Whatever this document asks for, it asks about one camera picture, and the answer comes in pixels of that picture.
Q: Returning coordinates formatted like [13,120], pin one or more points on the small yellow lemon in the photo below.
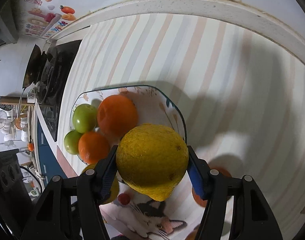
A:
[114,190]

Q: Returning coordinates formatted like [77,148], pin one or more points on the large yellow lemon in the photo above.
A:
[152,160]

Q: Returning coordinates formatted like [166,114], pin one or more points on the colourful fruit wall sticker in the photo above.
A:
[43,18]

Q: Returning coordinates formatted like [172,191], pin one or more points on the green apple on plate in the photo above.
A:
[84,118]

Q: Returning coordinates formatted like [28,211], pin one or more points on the floral white plate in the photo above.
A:
[153,106]

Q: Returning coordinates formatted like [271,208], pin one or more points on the blue cabinet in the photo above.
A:
[48,162]

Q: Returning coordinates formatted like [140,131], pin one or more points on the green apple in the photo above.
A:
[71,141]
[84,118]

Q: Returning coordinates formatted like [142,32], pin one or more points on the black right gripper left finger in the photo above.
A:
[69,208]

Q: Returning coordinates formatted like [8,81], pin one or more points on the black gas stove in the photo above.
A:
[59,61]

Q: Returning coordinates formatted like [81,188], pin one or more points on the bright orange tangerine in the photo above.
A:
[116,116]

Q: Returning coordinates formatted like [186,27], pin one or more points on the striped cat table mat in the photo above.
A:
[241,95]

